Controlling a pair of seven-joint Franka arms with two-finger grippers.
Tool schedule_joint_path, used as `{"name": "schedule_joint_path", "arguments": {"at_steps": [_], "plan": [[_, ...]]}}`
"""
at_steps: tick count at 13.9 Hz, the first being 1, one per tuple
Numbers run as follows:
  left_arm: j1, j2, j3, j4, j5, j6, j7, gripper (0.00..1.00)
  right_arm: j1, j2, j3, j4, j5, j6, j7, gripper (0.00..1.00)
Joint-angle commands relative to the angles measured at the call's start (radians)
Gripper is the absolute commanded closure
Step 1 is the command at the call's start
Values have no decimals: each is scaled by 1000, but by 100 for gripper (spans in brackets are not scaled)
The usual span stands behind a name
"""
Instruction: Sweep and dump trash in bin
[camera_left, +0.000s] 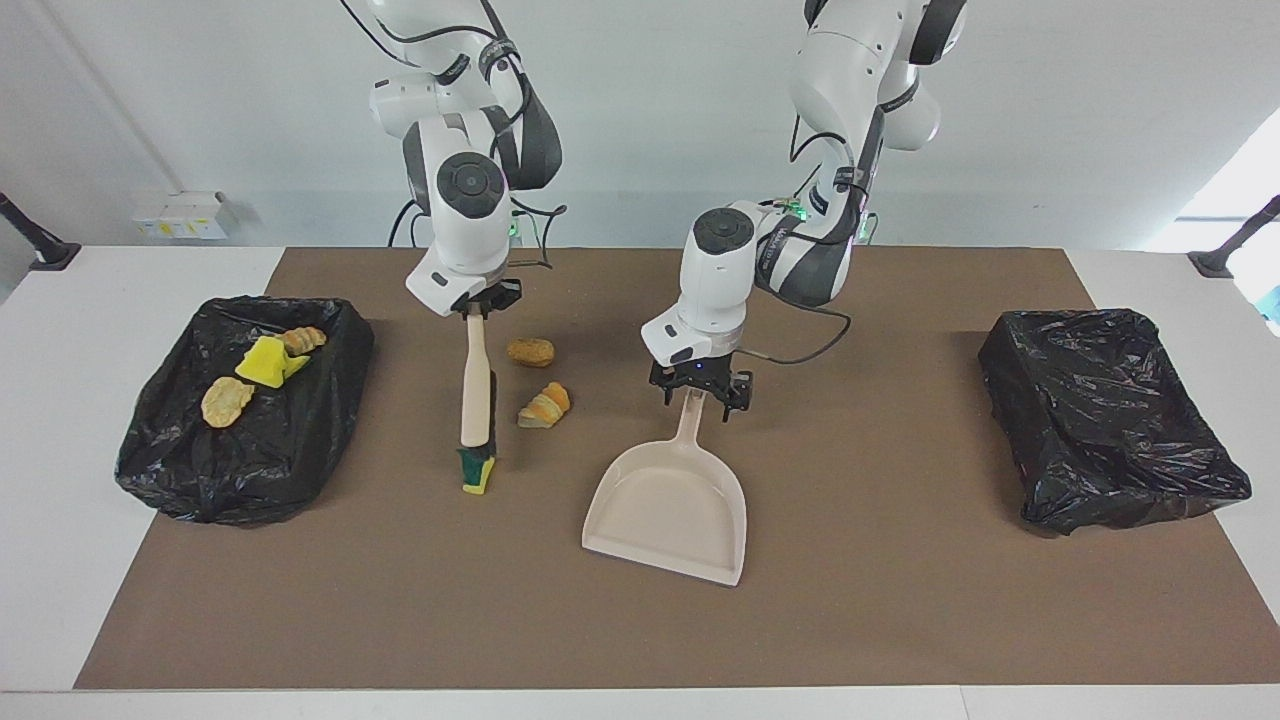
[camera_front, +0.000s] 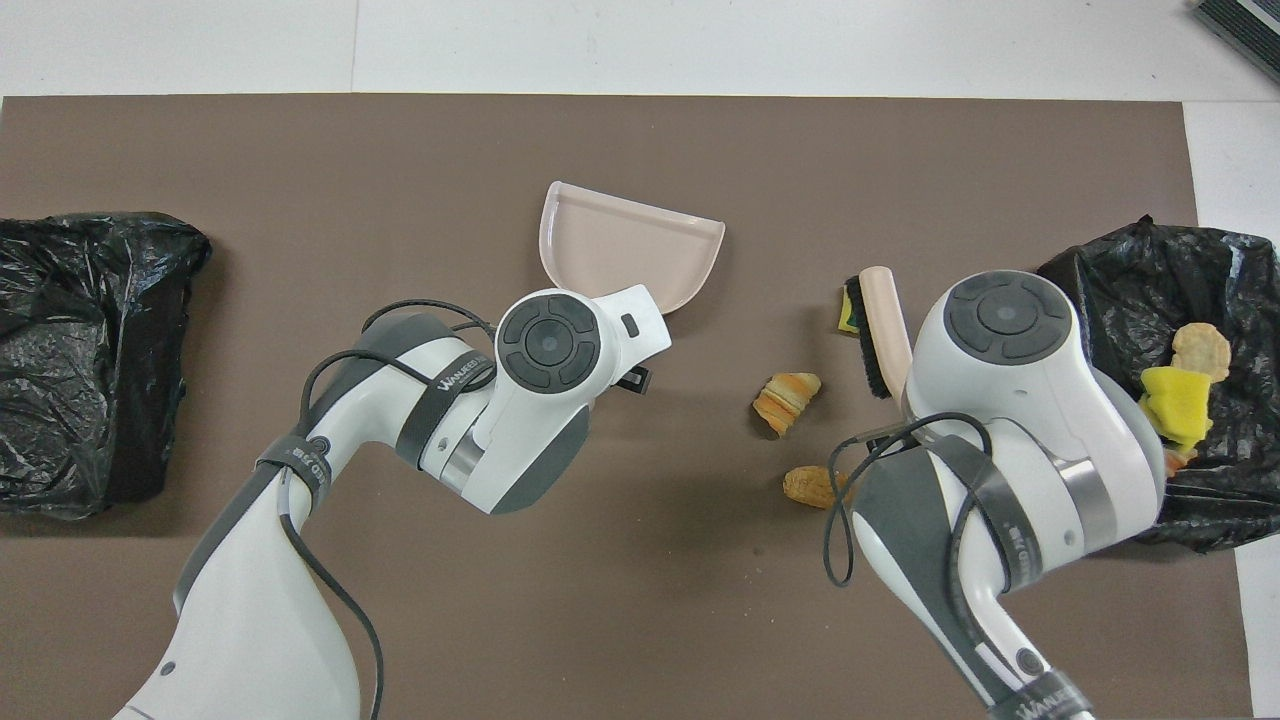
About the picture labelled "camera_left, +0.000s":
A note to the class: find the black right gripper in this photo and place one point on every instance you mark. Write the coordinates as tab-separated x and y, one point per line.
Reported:
490	296

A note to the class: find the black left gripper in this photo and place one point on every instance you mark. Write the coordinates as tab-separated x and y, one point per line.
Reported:
700	378

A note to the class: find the brown toy bread roll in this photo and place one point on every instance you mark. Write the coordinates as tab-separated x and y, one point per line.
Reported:
530	352

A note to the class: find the beige hand brush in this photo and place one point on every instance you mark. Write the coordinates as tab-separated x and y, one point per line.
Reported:
477	380

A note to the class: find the orange striped toy croissant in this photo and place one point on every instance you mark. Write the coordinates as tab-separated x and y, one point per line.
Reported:
545	407

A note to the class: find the beige plastic dustpan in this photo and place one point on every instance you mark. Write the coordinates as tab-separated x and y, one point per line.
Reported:
665	510

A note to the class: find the green yellow sponge piece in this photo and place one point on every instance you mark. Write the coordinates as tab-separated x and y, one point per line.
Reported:
478	478

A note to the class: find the pale toy pastry chunk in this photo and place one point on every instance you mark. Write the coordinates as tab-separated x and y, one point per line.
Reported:
305	340

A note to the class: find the small yellow green sponge wedge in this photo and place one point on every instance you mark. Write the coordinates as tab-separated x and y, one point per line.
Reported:
296	366

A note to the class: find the large yellow sponge piece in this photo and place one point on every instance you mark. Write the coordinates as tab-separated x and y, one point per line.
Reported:
263	362

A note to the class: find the beige toy cookie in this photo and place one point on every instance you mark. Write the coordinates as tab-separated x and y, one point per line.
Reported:
228	402

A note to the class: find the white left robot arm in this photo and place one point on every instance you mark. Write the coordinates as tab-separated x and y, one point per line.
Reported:
715	290

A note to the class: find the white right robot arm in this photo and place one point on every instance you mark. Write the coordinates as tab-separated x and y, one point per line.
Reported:
465	240

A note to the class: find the black bag lined bin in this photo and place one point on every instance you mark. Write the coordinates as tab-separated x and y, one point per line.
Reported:
1100	420
240	470

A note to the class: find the brown table mat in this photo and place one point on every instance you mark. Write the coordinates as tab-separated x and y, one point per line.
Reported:
640	640

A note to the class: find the teal object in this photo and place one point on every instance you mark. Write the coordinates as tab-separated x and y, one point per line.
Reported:
1273	303

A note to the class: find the white wall socket box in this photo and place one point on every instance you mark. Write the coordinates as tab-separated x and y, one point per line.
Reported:
180	215

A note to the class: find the black camera stand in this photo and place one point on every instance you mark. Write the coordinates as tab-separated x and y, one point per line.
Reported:
1215	262
50	255

